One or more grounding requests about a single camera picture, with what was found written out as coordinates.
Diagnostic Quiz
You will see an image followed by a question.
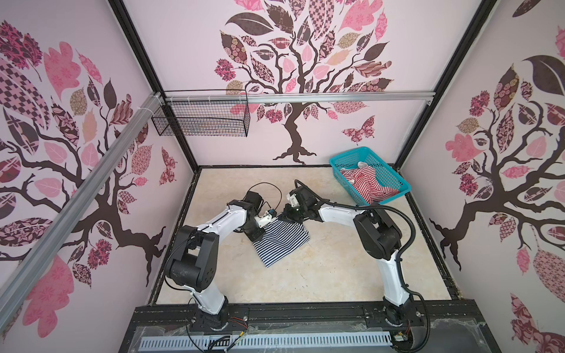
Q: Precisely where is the black corner frame post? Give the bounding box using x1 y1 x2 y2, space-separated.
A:
394 0 499 171
108 0 200 173

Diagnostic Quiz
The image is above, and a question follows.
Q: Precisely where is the blue white striped tank top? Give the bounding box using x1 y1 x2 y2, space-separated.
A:
253 220 310 268

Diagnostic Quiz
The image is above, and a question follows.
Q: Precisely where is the black corrugated cable conduit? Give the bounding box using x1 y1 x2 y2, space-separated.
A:
294 179 431 353

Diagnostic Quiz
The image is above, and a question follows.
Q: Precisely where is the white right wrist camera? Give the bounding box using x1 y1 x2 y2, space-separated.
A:
287 193 300 208

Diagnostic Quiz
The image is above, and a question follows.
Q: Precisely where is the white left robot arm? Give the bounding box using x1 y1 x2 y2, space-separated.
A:
165 191 265 316

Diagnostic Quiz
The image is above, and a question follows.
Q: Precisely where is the red white striped tank top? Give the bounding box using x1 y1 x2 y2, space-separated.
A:
340 162 399 204

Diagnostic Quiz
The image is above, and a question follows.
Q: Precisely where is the teal plastic basket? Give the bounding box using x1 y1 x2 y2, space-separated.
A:
329 147 411 206

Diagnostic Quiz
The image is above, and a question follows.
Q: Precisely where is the aluminium rail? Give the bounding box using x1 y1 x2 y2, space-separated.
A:
1 92 163 329
165 91 436 104

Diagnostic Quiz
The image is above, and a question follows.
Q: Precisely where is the black corner frame post right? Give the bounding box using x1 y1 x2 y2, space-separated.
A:
394 0 499 171

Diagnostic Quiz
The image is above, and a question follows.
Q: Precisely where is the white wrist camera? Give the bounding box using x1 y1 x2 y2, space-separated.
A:
255 209 277 228
287 193 300 208

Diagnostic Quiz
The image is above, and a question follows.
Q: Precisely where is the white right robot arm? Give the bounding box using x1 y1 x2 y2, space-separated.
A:
282 179 416 308

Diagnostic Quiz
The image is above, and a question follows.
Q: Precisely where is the aluminium rail back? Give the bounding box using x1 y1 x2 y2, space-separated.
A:
165 91 436 104

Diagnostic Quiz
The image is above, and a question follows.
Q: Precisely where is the black wire mesh basket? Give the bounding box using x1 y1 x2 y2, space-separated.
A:
152 88 251 138

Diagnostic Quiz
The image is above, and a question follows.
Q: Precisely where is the black corner frame post left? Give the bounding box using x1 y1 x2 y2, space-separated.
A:
108 0 200 173

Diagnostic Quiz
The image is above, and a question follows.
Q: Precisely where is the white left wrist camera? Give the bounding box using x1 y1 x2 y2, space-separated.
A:
255 209 277 228

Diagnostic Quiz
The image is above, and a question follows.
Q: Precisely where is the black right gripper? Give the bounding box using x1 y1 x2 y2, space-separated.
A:
277 204 308 224

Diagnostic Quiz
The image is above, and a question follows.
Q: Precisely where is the aluminium rail left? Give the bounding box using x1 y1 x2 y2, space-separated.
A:
1 92 163 329

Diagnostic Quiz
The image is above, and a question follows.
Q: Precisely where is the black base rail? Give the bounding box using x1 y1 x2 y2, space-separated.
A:
128 299 484 332

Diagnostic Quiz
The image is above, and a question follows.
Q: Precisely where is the white slotted cable duct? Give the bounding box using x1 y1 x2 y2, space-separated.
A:
138 332 392 352

